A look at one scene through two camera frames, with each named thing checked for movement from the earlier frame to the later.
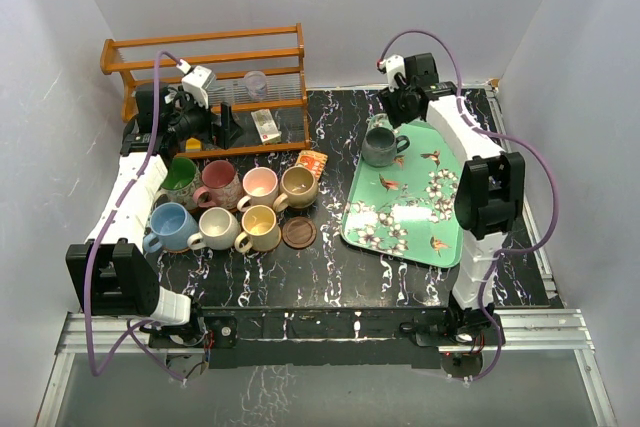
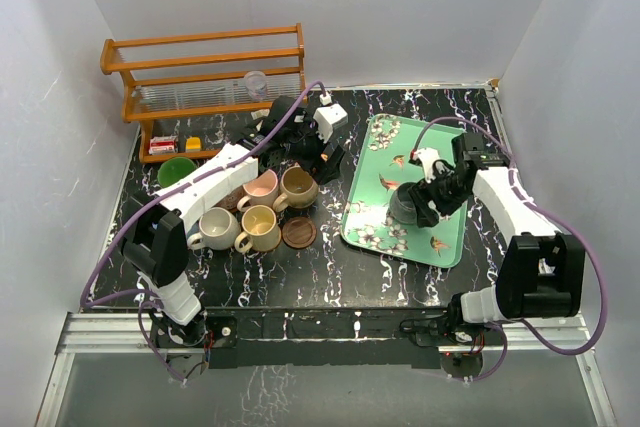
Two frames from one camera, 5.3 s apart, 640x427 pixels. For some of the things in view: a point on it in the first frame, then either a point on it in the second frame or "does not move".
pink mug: x=262 y=184 does not move
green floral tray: x=408 y=209 does not move
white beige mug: x=219 y=230 does not move
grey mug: x=380 y=147 to x=401 y=206
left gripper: x=230 y=129 to x=327 y=170
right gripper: x=396 y=118 to x=422 y=192
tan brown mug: x=298 y=186 does not move
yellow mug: x=261 y=231 does not move
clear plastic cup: x=256 y=85 does not move
